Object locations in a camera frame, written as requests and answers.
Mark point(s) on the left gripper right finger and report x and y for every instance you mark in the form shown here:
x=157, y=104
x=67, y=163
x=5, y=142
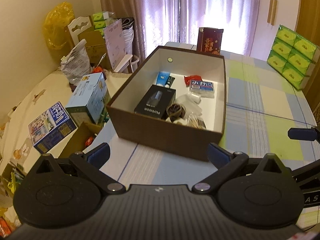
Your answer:
x=228, y=166

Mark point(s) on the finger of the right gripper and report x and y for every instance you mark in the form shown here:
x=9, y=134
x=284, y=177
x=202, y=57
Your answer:
x=305, y=134

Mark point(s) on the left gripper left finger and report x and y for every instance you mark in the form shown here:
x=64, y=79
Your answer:
x=88, y=166

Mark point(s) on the brown pleated cup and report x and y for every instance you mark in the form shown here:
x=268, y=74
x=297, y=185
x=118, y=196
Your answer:
x=175, y=111

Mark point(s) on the blue white tissue pack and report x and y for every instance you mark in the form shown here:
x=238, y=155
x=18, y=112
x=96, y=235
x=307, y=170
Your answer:
x=203, y=88

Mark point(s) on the black shaver product box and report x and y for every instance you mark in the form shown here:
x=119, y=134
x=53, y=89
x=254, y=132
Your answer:
x=155, y=102

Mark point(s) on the red candy packet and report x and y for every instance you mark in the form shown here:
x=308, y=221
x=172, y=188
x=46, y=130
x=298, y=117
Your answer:
x=188, y=79

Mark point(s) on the blue white cream tube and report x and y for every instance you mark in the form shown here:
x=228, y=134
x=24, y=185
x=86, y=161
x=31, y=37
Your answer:
x=162, y=78

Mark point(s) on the checked tablecloth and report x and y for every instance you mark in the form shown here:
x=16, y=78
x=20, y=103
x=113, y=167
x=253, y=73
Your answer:
x=261, y=107

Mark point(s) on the blue illustrated flat box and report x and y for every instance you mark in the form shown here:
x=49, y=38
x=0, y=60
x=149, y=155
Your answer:
x=50, y=127

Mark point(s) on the light blue appliance carton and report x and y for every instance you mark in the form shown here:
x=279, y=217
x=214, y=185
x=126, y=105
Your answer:
x=88, y=101

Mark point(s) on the green tissue box stack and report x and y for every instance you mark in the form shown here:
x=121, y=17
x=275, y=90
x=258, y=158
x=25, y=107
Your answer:
x=293, y=56

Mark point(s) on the brown cardboard storage box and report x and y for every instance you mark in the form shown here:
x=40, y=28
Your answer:
x=188, y=137

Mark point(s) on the white crumpled plastic bag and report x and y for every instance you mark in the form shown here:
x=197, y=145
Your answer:
x=76, y=64

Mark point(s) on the red gold gift box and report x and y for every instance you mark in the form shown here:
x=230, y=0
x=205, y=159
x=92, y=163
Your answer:
x=209, y=40

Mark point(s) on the lilac paper gift bag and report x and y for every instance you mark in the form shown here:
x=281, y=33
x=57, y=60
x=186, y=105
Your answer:
x=115, y=43

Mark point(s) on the brown white cutout carton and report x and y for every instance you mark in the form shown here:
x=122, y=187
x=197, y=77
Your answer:
x=82, y=28

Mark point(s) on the yellow plastic bag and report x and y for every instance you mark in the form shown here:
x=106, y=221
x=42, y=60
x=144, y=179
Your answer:
x=53, y=28

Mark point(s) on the purple curtain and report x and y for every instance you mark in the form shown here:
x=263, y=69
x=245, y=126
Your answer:
x=160, y=21

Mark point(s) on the wooden door handle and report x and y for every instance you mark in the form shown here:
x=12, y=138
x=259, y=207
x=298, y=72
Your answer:
x=272, y=10

